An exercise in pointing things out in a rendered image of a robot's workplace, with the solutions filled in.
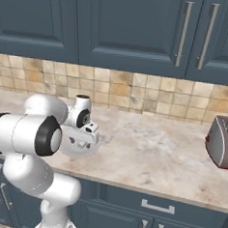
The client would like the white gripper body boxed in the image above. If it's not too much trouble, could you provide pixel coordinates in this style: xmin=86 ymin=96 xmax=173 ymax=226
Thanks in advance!
xmin=59 ymin=127 xmax=103 ymax=160

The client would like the silver and red toaster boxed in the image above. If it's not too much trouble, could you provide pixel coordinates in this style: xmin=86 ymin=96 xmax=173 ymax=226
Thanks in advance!
xmin=202 ymin=114 xmax=228 ymax=171

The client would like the wide blue drawer front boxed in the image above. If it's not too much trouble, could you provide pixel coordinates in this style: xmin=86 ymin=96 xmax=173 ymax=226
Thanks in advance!
xmin=92 ymin=182 xmax=228 ymax=228

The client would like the silver wall cupboard handle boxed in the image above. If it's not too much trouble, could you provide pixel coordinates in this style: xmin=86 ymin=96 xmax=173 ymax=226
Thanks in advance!
xmin=194 ymin=2 xmax=221 ymax=71
xmin=173 ymin=0 xmax=195 ymax=69

